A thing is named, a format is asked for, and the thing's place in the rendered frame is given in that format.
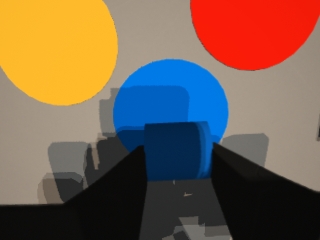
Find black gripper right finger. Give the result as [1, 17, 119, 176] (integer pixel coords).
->
[210, 142, 320, 240]

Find red circle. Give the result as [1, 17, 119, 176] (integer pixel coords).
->
[191, 0, 320, 70]

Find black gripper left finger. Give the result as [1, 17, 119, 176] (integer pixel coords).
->
[0, 145, 148, 240]

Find blue circle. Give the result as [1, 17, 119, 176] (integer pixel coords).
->
[113, 59, 229, 153]

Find orange circle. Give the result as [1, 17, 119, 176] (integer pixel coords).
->
[0, 0, 118, 105]

